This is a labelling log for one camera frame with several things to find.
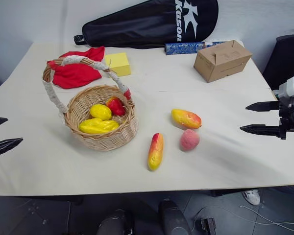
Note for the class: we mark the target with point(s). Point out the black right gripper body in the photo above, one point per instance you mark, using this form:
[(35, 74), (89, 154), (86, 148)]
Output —
[(286, 122)]

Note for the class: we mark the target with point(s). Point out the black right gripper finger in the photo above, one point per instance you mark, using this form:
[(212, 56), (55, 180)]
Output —
[(264, 106), (261, 129)]

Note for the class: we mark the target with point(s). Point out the yellow star fruit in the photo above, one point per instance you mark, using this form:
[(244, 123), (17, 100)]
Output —
[(98, 126)]

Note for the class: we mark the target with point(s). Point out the black chair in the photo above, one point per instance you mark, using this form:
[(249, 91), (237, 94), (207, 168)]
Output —
[(286, 61)]

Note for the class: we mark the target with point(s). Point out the brown cardboard box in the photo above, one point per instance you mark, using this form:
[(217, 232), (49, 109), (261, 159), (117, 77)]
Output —
[(220, 62)]

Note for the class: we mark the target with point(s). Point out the white shoe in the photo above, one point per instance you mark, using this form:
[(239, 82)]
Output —
[(252, 197)]

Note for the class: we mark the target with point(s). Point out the pink peach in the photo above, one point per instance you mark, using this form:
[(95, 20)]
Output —
[(189, 140)]

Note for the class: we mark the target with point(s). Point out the plump yellow red mango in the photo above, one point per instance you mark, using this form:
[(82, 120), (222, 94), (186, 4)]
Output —
[(186, 118)]

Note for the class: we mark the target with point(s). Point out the red cloth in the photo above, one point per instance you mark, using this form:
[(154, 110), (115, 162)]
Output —
[(76, 73)]

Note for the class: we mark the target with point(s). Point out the blue patterned roll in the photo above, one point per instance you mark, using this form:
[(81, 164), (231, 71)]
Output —
[(183, 48)]

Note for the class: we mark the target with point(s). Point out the yellow lemon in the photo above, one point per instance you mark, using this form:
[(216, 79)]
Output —
[(100, 111)]

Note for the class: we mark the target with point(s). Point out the long yellow red mango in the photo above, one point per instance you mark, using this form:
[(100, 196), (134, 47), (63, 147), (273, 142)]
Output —
[(155, 151)]

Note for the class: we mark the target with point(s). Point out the black floor pedal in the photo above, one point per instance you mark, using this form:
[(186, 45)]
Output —
[(208, 226)]

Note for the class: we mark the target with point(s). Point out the red yellow apple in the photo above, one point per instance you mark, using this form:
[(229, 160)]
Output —
[(116, 105)]

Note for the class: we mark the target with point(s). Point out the dark rounded shape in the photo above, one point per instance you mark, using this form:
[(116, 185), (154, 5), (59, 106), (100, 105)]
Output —
[(172, 218), (116, 224)]

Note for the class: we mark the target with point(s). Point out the yellow sponge block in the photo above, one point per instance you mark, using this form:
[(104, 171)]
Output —
[(118, 63)]

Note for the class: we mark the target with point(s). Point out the black racket bag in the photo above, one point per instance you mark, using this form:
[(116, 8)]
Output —
[(142, 27)]

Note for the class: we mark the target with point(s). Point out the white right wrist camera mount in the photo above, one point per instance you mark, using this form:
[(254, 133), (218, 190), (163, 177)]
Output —
[(291, 88)]

